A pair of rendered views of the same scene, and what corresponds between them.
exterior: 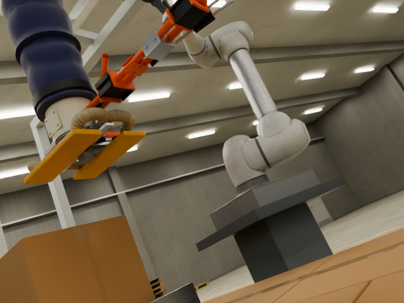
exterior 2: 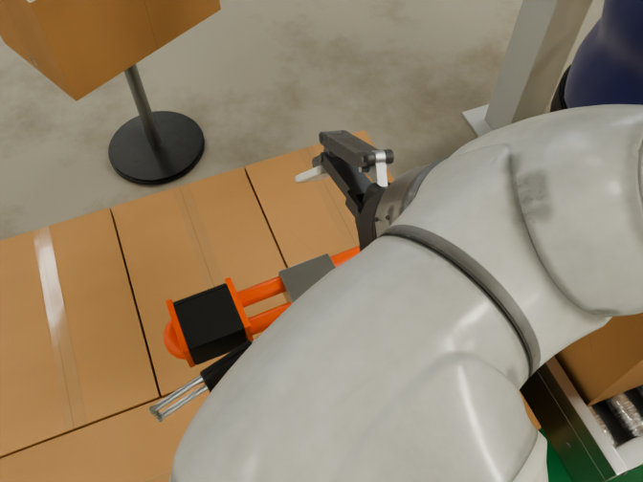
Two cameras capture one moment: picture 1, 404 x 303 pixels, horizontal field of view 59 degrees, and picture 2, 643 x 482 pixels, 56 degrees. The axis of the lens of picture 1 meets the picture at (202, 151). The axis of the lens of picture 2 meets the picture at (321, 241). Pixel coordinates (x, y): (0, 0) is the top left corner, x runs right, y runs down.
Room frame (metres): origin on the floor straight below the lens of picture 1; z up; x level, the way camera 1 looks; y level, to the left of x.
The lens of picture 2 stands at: (1.10, -0.31, 1.94)
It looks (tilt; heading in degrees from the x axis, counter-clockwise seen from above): 57 degrees down; 123
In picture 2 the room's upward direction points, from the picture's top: straight up
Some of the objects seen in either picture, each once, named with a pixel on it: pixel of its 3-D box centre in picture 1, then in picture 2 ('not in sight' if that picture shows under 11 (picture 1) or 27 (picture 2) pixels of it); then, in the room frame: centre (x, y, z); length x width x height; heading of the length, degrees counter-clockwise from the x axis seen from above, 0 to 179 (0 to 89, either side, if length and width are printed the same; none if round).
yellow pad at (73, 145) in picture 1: (59, 154); not in sight; (1.07, 0.43, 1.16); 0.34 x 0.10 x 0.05; 57
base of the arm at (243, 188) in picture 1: (250, 189); not in sight; (1.61, -0.13, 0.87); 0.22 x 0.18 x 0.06; 41
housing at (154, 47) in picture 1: (157, 45); (313, 289); (0.89, -0.01, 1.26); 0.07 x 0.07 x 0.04; 57
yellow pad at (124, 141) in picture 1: (106, 153); not in sight; (1.23, 0.33, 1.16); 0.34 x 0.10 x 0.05; 57
